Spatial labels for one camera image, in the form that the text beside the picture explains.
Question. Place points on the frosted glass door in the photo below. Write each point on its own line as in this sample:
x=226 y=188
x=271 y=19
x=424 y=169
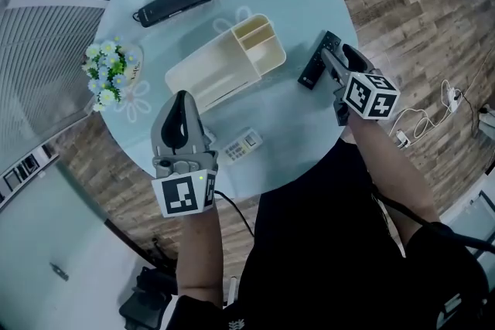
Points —
x=50 y=228

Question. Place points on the black remote control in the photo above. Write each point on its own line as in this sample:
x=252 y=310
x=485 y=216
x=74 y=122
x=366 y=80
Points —
x=315 y=65

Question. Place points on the grey window blind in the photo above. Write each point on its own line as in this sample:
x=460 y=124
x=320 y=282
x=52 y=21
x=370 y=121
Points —
x=38 y=69

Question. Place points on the person's right forearm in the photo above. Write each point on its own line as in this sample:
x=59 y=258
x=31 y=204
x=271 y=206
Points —
x=394 y=174

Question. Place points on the white cabinet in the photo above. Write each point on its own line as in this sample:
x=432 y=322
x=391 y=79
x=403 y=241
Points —
x=475 y=205

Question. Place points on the cream plastic organizer box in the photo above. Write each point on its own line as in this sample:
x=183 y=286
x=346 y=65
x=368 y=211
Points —
x=216 y=69

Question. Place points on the black office chair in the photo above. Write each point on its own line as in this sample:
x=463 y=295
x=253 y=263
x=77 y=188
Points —
x=147 y=305

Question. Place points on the person's black shirt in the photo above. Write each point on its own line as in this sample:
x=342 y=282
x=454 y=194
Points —
x=328 y=262

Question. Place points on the small white keypad remote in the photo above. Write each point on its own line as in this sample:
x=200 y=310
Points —
x=241 y=146

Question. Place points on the light blue tablecloth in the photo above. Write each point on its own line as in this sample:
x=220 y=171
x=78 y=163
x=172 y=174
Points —
x=286 y=143

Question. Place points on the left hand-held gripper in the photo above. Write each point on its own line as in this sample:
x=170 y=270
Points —
x=181 y=193

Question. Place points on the person's left forearm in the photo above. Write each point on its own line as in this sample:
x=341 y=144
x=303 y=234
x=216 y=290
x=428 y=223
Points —
x=199 y=251

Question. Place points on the artificial flowers in pot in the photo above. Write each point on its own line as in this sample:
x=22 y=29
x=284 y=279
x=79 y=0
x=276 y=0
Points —
x=110 y=73

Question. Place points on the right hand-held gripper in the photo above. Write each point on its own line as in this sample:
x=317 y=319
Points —
x=371 y=96

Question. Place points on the white power strip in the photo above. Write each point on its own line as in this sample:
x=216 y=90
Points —
x=451 y=98

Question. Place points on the white bookshelf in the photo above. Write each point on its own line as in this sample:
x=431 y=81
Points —
x=23 y=170

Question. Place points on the white charger adapter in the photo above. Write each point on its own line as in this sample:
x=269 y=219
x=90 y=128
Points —
x=402 y=139

